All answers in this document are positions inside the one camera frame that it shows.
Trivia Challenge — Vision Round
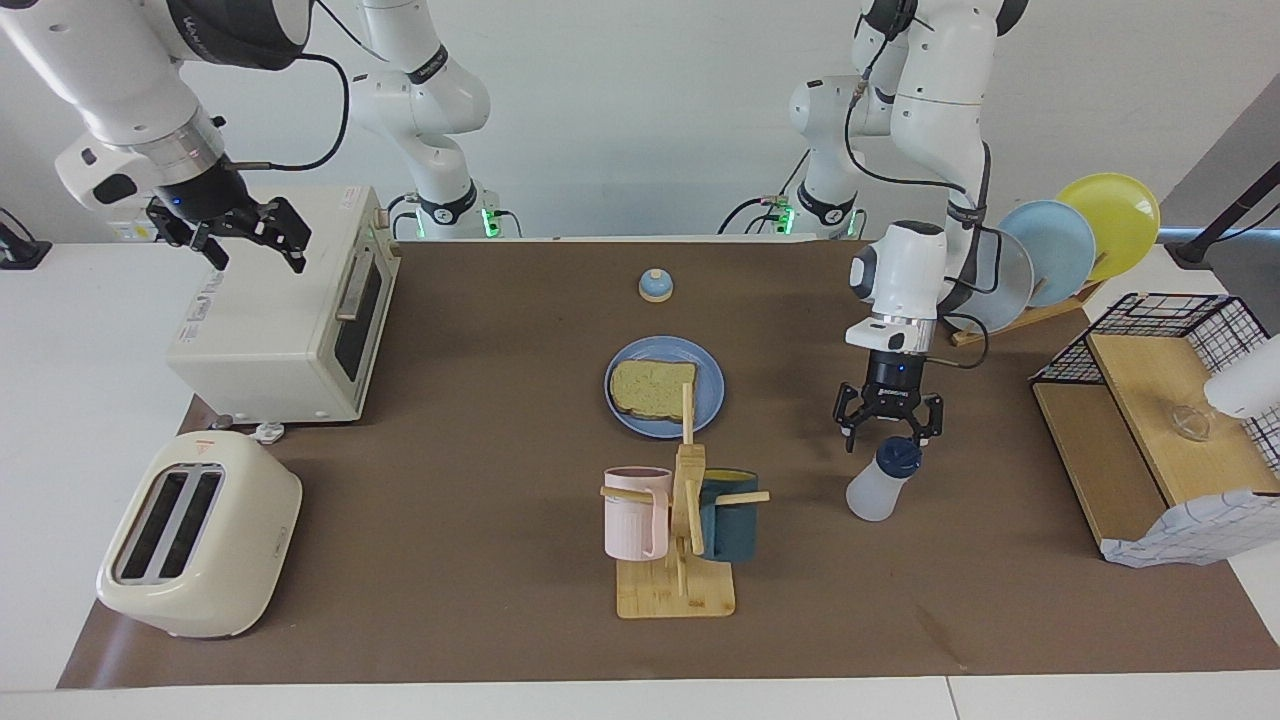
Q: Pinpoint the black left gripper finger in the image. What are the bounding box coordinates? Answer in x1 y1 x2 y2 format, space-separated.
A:
833 384 869 454
910 394 945 447

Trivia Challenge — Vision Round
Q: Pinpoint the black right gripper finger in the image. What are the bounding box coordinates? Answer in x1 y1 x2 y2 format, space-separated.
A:
245 198 313 276
148 200 230 272

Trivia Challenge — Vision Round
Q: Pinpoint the clear squeeze bottle blue cap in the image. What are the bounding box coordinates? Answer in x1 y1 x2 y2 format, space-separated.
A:
846 436 923 523

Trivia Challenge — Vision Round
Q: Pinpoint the slice of bread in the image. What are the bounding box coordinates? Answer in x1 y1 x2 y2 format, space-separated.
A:
611 360 698 419

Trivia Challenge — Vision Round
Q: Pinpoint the grey plate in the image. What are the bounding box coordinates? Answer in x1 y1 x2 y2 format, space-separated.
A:
960 228 1035 333

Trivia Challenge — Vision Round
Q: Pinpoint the wooden plate rack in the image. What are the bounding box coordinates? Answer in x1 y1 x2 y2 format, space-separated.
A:
950 252 1111 347

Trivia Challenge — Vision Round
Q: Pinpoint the blue round plate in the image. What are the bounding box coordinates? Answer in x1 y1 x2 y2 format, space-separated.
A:
604 336 726 439

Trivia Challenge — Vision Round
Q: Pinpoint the light blue plate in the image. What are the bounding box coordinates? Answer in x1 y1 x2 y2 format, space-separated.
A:
1000 200 1097 308

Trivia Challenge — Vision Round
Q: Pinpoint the yellow plate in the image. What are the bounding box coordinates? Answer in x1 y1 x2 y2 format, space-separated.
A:
1056 173 1161 283

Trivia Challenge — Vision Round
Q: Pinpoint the cream toaster oven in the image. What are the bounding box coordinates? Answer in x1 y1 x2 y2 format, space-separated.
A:
165 184 401 425

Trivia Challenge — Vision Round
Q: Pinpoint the teal mug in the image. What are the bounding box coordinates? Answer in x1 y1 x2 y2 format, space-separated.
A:
697 469 761 562

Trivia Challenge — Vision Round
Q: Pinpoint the black clamp base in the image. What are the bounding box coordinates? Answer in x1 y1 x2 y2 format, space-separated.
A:
0 208 53 271

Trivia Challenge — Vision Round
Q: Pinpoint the pink ribbed mug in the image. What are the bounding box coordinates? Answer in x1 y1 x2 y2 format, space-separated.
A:
603 467 673 561

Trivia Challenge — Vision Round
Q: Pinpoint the wooden mug tree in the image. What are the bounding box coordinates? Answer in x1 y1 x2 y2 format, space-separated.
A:
600 382 771 620

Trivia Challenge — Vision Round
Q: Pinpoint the brown table mat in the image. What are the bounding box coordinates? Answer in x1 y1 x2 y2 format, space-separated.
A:
57 238 1280 689

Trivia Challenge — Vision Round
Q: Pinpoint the cream two-slot toaster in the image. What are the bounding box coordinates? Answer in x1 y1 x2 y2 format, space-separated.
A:
96 431 303 639

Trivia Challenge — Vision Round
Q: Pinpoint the white checked cloth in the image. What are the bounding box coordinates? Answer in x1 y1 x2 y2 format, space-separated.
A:
1100 487 1280 569

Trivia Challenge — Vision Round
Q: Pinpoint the white plastic object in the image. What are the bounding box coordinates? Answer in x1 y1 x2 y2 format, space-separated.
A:
1204 335 1280 420

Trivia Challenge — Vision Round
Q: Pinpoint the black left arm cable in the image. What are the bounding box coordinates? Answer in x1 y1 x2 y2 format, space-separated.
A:
843 0 1004 371

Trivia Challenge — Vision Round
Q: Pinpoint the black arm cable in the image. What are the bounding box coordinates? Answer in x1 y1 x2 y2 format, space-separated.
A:
843 0 1004 371
222 52 351 173

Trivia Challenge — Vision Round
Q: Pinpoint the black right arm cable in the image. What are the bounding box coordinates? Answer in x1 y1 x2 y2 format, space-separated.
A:
222 52 351 173

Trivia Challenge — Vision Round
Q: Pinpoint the wood and wire shelf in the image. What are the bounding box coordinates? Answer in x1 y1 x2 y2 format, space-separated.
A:
1030 293 1280 561

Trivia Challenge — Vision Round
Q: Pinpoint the black left base cable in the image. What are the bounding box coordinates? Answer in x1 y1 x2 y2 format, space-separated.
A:
715 150 811 237

